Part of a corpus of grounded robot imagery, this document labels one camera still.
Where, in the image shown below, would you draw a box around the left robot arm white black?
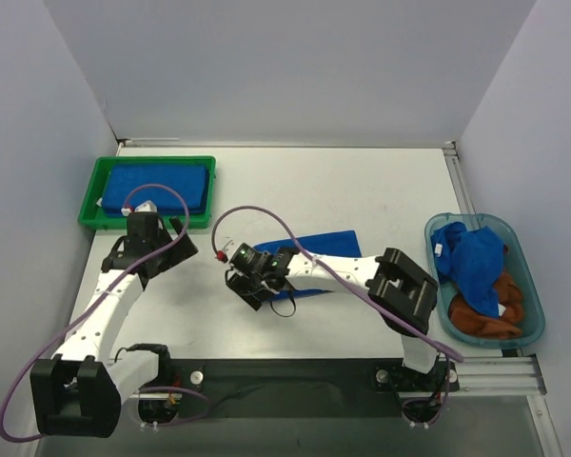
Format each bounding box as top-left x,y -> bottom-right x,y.
30,211 -> 198,438

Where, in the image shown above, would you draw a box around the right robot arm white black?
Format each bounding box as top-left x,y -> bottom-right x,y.
226,244 -> 438,374

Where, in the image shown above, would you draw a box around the folded blue towel stack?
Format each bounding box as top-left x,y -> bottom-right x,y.
98,163 -> 209,216

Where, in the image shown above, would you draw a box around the green plastic tray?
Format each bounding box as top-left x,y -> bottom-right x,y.
78,155 -> 217,230

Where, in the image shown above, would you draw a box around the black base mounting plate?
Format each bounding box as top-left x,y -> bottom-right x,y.
135,377 -> 454,426

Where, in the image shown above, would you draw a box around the rust orange towel in bin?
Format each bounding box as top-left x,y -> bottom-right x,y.
447,270 -> 525,340

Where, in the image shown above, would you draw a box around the teal transparent plastic bin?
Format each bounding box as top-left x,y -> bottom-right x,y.
424,213 -> 545,350

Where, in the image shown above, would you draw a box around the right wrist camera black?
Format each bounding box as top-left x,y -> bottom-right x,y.
216,240 -> 265,275

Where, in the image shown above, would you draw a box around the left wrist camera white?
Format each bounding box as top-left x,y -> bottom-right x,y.
121,200 -> 158,217

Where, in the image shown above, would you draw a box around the aluminium back rail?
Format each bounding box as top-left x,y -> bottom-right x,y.
119,138 -> 458,149

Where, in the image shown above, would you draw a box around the aluminium right side rail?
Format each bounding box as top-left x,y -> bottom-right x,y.
443,141 -> 476,214

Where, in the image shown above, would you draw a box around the aluminium front frame rail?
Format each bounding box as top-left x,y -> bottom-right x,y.
123,355 -> 548,400

